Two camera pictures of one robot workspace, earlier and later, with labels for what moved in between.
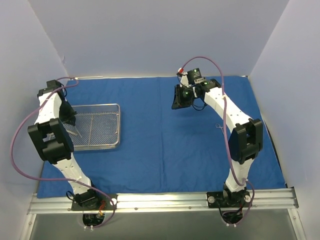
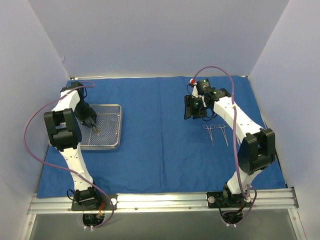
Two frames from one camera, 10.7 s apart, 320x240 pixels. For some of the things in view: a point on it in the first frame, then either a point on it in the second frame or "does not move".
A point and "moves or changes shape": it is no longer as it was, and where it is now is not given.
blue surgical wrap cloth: (165, 150) does not move
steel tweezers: (72, 133) moves or changes shape
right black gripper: (178, 97) → (188, 107)
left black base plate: (105, 203) does not move
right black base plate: (225, 199) does not move
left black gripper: (69, 117) → (90, 120)
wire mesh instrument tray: (98, 124) does not move
